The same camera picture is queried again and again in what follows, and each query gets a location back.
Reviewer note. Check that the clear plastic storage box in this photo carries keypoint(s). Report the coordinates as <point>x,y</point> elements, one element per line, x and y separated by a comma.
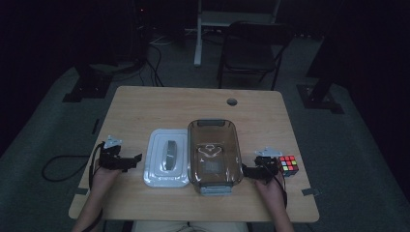
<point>214,158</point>

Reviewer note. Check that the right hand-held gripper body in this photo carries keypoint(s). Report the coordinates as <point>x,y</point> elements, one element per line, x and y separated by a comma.
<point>266,167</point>

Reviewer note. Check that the person's right hand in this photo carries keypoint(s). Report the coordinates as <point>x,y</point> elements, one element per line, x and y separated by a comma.
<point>270,193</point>

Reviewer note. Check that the white desk frame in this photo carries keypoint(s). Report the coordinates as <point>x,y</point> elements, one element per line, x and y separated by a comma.
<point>198,38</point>

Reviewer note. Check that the black folding chair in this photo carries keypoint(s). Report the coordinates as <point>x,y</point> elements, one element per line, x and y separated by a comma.
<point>249,48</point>

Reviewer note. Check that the grey tape strip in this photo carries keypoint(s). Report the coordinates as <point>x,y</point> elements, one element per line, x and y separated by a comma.
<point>311,192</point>
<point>80,191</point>

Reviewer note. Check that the person's legs in beige trousers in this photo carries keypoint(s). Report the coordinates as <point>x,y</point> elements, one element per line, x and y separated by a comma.
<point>193,227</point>

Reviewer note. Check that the colourful puzzle cube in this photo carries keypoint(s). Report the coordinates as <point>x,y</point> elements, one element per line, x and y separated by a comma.
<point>288,166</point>

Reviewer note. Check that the dark equipment tower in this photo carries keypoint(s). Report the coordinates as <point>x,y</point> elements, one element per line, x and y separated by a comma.
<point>138,29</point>

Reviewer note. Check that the black stand with base plate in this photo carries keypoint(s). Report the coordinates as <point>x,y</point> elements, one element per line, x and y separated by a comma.
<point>88,85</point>
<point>319,93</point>

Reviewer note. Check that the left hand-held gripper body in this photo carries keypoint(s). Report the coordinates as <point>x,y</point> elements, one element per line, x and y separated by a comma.
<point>111,158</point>

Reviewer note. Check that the person's left hand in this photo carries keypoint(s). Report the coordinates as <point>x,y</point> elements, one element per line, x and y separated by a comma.
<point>104,182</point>

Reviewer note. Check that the short black floor strip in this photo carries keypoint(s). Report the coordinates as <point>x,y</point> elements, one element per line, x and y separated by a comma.
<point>95,126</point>

